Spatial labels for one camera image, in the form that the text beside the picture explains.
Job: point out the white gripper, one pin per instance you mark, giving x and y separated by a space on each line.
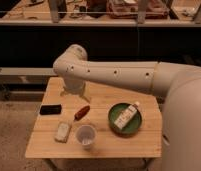
74 86

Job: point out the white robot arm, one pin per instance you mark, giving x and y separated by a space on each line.
178 84

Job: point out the red-brown sausage toy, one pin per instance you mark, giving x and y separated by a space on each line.
81 113

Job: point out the black rectangular sponge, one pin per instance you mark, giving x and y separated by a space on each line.
50 109

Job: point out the white rectangular packet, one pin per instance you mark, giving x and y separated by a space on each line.
62 132

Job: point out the wooden table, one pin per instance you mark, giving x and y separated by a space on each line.
54 136

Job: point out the white plastic cup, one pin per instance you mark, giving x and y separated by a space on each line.
85 135

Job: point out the white bottle on plate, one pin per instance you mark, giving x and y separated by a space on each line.
126 115

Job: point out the green round plate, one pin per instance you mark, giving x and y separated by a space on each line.
131 128

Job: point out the long shelf rail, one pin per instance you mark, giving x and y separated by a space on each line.
101 23

